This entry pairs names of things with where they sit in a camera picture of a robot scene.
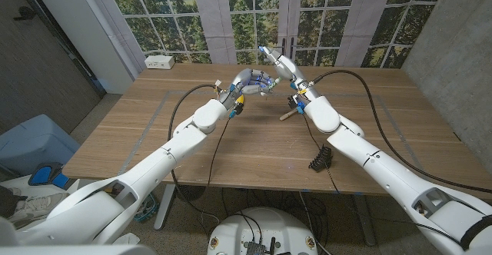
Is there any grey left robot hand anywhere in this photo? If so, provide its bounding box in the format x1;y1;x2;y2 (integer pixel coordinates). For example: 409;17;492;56
218;68;284;111

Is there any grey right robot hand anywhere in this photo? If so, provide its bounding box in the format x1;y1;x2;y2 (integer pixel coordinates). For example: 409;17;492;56
259;45;320;101

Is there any colourful wooden maraca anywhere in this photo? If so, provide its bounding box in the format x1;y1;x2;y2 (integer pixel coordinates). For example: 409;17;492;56
279;107;299;122

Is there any black hair clip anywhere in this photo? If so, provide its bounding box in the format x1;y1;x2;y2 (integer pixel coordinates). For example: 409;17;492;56
308;144;334;173

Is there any printed window backdrop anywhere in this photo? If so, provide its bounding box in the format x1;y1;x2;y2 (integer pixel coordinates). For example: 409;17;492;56
82;0;450;70

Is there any white power outlet box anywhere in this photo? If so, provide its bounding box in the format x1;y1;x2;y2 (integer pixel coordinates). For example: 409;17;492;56
144;55;175;71

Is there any black round fan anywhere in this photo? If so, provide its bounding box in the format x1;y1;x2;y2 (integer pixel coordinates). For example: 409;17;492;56
176;184;207;202

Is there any table leg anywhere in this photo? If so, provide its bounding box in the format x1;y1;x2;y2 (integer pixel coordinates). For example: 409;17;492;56
153;184;177;232
353;193;377;247

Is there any white robot torso base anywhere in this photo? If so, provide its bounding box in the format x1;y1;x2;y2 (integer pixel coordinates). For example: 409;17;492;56
207;207;319;255

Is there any basket of colourful balls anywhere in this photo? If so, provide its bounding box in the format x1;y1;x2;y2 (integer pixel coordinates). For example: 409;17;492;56
132;193;159;223

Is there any white paper piece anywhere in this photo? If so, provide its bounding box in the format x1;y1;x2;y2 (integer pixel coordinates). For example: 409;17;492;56
112;232;141;246

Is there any blue grey storage bin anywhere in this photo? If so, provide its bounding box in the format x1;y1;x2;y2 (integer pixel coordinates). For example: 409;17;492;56
0;113;81;177

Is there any blue black pad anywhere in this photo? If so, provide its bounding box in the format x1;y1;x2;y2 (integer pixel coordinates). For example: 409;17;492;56
28;161;72;190

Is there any white sneaker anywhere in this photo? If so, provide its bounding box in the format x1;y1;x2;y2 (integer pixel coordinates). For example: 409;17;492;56
7;191;71;229

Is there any black trouser leg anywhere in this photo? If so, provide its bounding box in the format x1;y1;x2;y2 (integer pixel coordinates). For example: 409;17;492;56
0;185;28;220

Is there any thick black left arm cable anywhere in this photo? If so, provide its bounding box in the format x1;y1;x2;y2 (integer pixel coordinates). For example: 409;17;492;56
167;84;222;198

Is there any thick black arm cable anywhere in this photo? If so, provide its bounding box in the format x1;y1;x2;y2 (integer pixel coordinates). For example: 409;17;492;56
311;69;492;194
167;84;222;198

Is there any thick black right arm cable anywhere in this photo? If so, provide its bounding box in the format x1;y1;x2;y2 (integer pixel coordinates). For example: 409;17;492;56
311;69;492;194

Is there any black door handle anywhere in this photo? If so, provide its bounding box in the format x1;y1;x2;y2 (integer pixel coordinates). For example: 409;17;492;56
13;5;38;22

